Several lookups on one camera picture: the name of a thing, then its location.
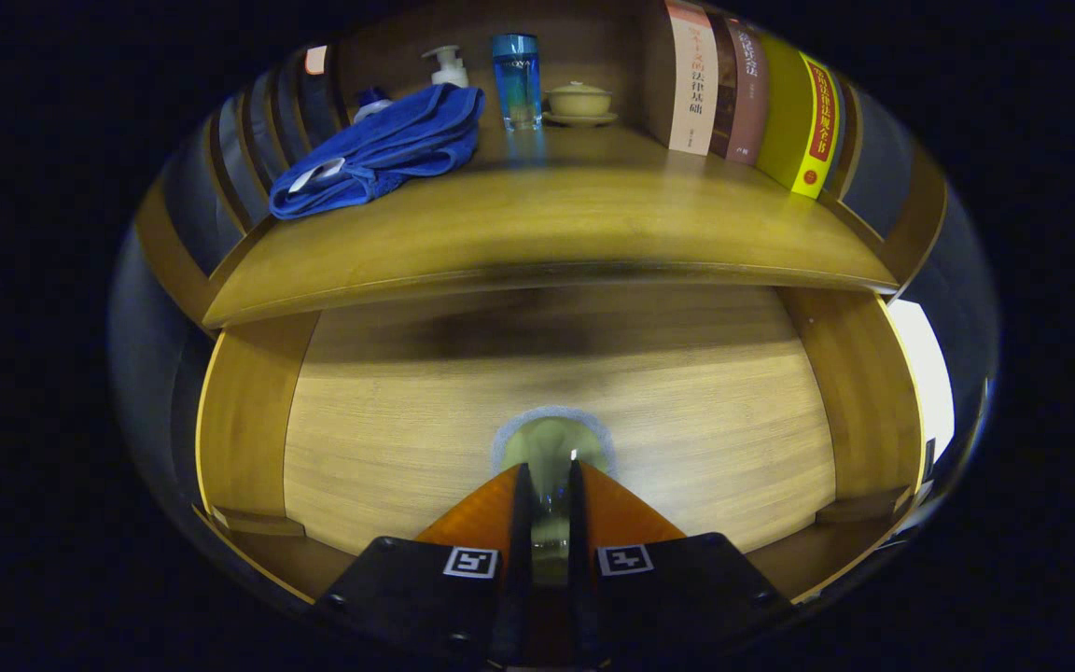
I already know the white table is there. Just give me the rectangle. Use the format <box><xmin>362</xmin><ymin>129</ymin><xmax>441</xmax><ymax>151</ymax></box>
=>
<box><xmin>887</xmin><ymin>299</ymin><xmax>956</xmax><ymax>463</ymax></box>

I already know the blue glass bottle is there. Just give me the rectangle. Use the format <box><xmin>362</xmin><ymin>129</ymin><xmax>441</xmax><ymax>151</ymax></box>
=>
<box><xmin>491</xmin><ymin>34</ymin><xmax>544</xmax><ymax>132</ymax></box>

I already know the brown book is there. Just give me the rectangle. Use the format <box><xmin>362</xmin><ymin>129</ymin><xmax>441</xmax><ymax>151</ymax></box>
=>
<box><xmin>705</xmin><ymin>9</ymin><xmax>770</xmax><ymax>167</ymax></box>

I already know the wooden cabinet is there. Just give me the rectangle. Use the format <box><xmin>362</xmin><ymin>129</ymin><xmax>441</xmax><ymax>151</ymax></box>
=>
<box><xmin>132</xmin><ymin>0</ymin><xmax>954</xmax><ymax>608</ymax></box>

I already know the wooden countertop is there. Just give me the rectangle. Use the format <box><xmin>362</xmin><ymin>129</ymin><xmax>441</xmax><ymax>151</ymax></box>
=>
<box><xmin>203</xmin><ymin>121</ymin><xmax>900</xmax><ymax>329</ymax></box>

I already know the wooden drawer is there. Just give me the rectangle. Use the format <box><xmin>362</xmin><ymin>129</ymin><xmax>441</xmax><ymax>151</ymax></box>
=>
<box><xmin>194</xmin><ymin>285</ymin><xmax>926</xmax><ymax>608</ymax></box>

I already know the white pump bottle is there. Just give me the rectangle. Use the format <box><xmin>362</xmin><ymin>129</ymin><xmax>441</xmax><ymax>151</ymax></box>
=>
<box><xmin>422</xmin><ymin>45</ymin><xmax>469</xmax><ymax>90</ymax></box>

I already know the blue towel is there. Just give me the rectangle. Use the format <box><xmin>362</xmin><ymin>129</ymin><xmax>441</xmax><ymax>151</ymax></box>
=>
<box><xmin>269</xmin><ymin>82</ymin><xmax>486</xmax><ymax>221</ymax></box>

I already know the orange and white book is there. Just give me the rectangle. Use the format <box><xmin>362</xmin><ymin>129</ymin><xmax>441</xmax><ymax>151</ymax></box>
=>
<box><xmin>645</xmin><ymin>0</ymin><xmax>720</xmax><ymax>157</ymax></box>

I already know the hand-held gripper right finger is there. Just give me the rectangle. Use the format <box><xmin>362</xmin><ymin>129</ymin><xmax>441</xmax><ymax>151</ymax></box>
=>
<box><xmin>567</xmin><ymin>457</ymin><xmax>795</xmax><ymax>668</ymax></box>

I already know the yellow book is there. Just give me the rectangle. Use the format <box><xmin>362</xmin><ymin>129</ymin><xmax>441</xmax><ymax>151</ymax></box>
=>
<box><xmin>755</xmin><ymin>33</ymin><xmax>845</xmax><ymax>200</ymax></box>

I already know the tan lidded tea bowl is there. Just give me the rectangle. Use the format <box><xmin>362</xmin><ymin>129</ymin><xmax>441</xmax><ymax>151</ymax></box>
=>
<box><xmin>542</xmin><ymin>81</ymin><xmax>620</xmax><ymax>128</ymax></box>

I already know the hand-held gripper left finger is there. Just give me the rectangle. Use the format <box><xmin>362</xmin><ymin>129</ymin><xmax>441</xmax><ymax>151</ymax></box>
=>
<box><xmin>314</xmin><ymin>462</ymin><xmax>534</xmax><ymax>668</ymax></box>

